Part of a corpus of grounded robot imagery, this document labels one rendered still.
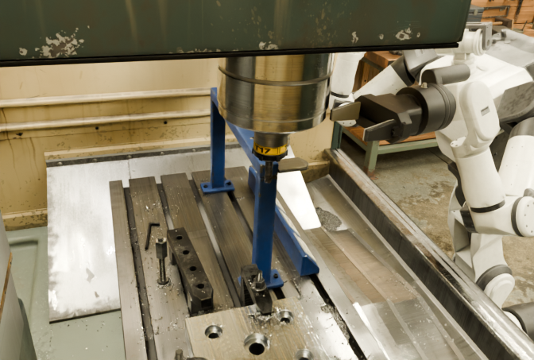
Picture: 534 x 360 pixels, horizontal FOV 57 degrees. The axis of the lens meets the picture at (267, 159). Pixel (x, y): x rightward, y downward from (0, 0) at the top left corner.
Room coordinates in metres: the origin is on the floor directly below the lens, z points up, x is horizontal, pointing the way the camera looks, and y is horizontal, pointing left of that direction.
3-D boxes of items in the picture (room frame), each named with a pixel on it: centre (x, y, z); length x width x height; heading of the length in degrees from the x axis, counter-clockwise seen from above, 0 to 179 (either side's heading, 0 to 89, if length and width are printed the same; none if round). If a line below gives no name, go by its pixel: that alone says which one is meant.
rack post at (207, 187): (1.30, 0.15, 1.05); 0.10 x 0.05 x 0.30; 110
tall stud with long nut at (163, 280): (0.87, 0.22, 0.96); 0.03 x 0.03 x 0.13
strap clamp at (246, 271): (0.76, 0.00, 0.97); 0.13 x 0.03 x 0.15; 20
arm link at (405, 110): (0.80, -0.23, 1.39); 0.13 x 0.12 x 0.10; 32
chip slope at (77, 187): (1.27, 0.21, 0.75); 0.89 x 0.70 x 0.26; 110
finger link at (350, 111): (0.80, -0.13, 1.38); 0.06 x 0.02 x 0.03; 122
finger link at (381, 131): (0.71, -0.18, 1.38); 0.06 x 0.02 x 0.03; 122
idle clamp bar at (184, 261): (0.88, 0.16, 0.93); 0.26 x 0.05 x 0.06; 25
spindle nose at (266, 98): (0.66, 0.00, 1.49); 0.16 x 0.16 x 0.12
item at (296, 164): (0.91, -0.05, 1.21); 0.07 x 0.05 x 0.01; 110
